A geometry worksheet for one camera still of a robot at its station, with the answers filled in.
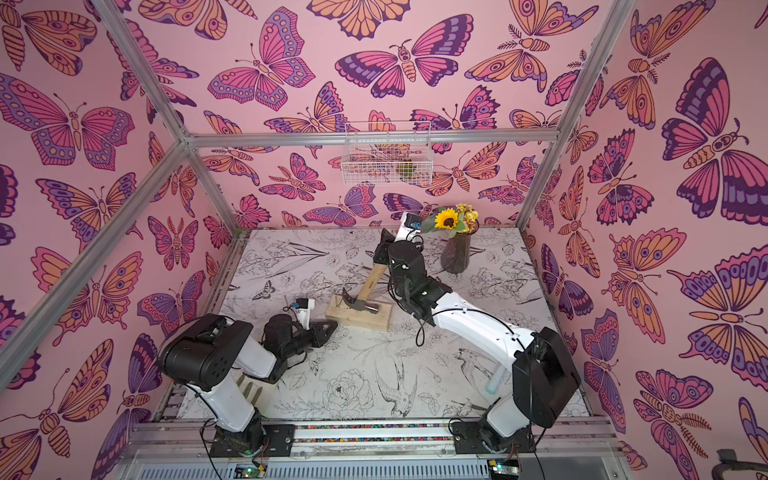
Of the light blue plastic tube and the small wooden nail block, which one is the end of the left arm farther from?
the light blue plastic tube

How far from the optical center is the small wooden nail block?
0.92m

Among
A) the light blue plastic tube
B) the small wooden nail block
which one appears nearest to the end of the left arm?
the small wooden nail block
